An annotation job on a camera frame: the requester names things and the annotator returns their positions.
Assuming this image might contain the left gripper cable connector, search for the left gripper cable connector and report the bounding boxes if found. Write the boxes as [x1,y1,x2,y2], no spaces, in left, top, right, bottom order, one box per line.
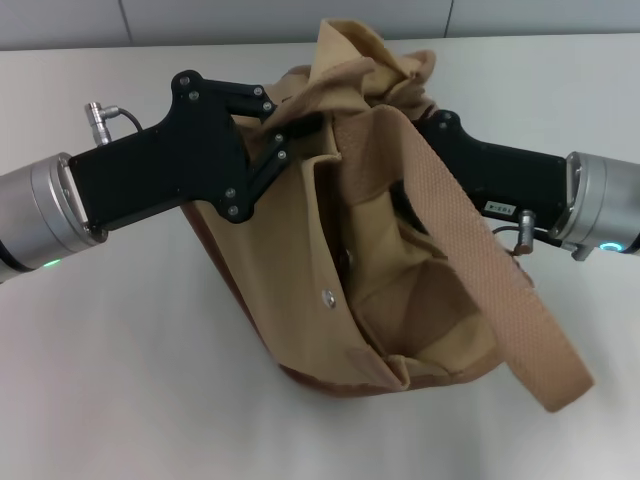
[83,101,145,147]

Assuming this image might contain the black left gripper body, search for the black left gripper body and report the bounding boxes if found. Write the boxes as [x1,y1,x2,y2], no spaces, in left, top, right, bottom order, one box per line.
[67,69,257,233]

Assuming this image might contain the khaki canvas food bag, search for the khaki canvas food bag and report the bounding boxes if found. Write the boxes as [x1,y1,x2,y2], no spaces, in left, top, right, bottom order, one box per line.
[180,18,597,415]

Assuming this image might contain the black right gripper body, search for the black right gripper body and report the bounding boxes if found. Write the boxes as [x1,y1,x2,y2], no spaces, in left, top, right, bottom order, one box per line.
[415,109,570,232]

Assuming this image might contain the gripper cable connector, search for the gripper cable connector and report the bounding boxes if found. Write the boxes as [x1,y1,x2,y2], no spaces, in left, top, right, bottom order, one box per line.
[83,101,145,147]
[491,209,567,256]

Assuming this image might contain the right gripper cable connector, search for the right gripper cable connector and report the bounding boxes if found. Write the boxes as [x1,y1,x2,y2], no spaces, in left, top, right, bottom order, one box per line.
[491,209,567,256]

